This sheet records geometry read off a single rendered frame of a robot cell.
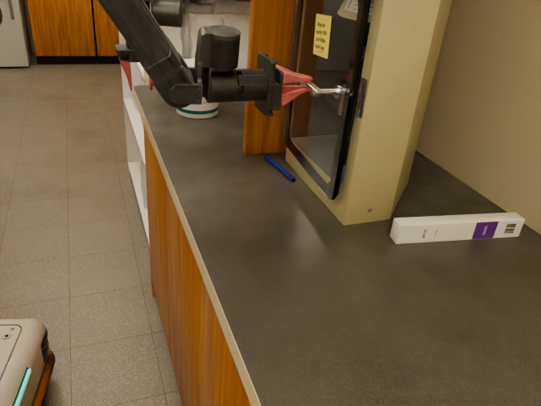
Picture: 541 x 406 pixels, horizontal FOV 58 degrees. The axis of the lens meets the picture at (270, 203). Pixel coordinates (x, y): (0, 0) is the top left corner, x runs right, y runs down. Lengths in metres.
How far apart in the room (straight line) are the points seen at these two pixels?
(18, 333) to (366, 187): 1.22
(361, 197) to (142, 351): 1.27
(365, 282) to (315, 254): 0.11
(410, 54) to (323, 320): 0.48
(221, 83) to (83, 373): 1.37
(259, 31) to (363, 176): 0.43
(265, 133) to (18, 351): 1.00
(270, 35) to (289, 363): 0.76
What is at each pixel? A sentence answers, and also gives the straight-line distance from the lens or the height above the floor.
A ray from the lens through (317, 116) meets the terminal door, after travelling 1.01.
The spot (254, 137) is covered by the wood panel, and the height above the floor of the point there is 0.99.
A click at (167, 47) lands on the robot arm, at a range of 0.83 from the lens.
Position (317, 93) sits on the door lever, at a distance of 0.89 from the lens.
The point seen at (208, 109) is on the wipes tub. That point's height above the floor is 0.97.
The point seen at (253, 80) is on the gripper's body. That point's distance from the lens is 0.88.
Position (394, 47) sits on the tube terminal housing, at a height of 1.29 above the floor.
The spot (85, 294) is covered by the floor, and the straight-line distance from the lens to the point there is 2.31.
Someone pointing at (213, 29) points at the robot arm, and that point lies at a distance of 0.86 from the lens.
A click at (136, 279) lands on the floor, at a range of 2.35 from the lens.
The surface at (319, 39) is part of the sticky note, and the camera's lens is 1.01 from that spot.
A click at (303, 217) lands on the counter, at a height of 0.94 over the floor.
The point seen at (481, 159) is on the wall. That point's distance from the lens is 1.30.
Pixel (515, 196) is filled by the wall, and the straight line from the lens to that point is 1.24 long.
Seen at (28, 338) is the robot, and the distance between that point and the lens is 1.75.
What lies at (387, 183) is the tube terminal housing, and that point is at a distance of 1.00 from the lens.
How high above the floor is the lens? 1.45
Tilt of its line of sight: 29 degrees down
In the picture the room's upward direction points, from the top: 5 degrees clockwise
